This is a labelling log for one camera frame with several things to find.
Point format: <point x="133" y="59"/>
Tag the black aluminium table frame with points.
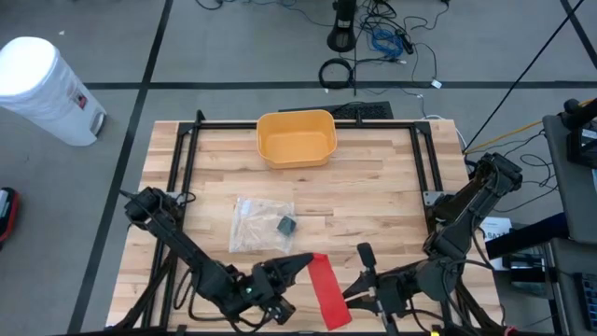
<point x="382" y="125"/>

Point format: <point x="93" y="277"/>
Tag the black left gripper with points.
<point x="268" y="289"/>

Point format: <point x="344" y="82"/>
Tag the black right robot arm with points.
<point x="462" y="219"/>

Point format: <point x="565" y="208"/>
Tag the black floor stand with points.
<point x="342" y="39"/>

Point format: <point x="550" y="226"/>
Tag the white paper sheet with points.
<point x="494" y="228"/>

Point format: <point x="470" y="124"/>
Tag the red elastic bandage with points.
<point x="329" y="294"/>

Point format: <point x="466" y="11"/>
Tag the gray desk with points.
<point x="559" y="186"/>

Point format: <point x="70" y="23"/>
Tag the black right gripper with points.
<point x="389" y="294"/>

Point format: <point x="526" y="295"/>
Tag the green elastic bandage roll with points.
<point x="286" y="226"/>

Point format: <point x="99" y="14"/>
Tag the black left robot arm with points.
<point x="186" y="252"/>

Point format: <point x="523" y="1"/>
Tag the thin black pole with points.
<point x="529" y="70"/>

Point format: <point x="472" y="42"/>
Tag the red and black device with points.
<point x="7" y="214"/>

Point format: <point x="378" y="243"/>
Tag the clear plastic bag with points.
<point x="254" y="224"/>

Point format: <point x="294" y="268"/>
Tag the white trash can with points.
<point x="42" y="88"/>

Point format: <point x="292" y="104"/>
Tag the white adapter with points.
<point x="436" y="84"/>

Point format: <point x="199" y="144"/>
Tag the black keyboard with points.
<point x="368" y="112"/>

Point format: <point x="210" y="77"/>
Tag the yellow plastic bin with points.
<point x="296" y="144"/>

